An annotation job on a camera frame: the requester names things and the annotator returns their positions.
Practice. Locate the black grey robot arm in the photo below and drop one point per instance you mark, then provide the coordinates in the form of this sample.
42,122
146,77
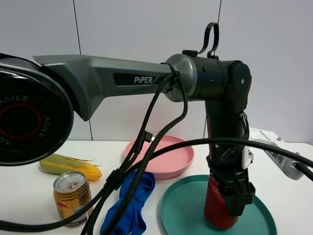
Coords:
39,98

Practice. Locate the pink plate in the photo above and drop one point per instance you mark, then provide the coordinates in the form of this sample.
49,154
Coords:
170,164

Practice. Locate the green plate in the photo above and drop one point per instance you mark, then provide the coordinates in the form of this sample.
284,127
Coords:
182,212

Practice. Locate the red drink can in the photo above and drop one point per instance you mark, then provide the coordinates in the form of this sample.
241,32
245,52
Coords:
215,209

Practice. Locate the gold energy drink can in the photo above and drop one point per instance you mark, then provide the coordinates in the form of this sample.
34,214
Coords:
71,193

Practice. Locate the toy corn cob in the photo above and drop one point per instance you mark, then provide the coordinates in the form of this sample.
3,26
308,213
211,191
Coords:
60,164

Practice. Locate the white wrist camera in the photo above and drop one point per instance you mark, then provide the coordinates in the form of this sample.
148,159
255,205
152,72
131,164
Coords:
293,169

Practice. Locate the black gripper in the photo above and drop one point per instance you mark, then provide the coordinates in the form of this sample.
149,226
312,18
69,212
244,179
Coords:
225,163

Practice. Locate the blue cloth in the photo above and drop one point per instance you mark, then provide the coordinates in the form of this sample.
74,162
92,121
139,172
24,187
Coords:
132,222

